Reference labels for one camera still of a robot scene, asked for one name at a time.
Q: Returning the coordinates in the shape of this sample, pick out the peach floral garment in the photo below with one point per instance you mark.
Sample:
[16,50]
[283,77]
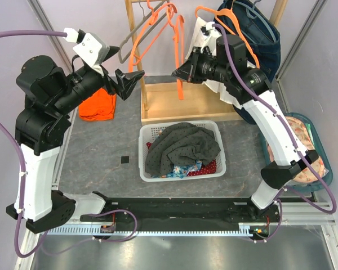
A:
[307,171]

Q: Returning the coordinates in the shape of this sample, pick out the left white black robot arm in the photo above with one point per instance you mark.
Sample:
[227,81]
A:
[50,96]

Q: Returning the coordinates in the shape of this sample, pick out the dark blue denim skirt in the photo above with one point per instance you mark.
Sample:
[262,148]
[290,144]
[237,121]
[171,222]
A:
[269,55]

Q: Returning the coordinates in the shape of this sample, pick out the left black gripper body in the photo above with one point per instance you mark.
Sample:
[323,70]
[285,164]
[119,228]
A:
[109,83]

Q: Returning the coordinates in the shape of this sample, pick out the orange hanger of white skirt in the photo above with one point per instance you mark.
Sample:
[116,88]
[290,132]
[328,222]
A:
[250,50]

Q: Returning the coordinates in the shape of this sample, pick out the wooden clothes rack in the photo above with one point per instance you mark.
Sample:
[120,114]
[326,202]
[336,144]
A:
[173,102]

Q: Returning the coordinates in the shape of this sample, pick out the red polka dot skirt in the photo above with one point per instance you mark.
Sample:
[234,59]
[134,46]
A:
[163,156]

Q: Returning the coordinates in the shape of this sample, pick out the blue floral skirt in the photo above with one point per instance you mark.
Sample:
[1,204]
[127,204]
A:
[183,171]

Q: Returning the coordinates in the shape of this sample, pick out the orange hanger of floral skirt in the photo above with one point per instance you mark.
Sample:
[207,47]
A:
[150,40]

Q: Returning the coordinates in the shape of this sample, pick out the small black square marker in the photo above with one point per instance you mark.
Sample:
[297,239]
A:
[125,159]

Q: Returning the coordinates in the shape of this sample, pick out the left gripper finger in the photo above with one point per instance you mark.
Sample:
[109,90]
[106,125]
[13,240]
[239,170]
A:
[110,51]
[126,82]

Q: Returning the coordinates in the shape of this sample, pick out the orange hanger on denim skirt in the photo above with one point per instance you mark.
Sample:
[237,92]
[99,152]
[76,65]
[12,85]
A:
[228,19]

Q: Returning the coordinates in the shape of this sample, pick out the slotted grey cable duct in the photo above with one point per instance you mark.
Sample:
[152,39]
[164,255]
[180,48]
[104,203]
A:
[99,230]

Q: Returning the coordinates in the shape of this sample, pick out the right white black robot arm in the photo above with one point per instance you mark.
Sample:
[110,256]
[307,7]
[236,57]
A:
[262,104]

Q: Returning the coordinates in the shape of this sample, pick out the grey dotted skirt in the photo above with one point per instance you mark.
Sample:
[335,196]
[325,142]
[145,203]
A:
[182,130]

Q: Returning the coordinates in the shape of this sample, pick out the blue-grey hanger of denim skirt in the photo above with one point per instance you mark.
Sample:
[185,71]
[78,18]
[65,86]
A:
[253,23]

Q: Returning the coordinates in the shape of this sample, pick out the orange cloth on floor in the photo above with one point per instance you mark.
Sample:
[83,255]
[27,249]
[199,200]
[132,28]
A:
[99,107]

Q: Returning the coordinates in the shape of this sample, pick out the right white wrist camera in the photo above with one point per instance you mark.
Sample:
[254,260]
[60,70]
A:
[210,35]

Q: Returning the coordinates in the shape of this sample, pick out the white plastic laundry basket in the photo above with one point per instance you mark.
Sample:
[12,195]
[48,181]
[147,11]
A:
[149,133]

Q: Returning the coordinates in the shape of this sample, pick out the orange hanger of grey skirt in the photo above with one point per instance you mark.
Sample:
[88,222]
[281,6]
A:
[176,22]

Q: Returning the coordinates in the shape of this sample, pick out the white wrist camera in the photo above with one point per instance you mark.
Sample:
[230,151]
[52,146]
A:
[91,49]
[210,35]

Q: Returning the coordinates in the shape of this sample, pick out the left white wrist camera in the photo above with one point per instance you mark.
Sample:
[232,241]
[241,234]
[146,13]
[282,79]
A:
[91,49]

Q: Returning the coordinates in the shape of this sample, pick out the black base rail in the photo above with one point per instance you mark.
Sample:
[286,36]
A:
[183,213]

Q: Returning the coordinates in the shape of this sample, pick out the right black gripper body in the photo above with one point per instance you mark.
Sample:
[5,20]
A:
[206,66]

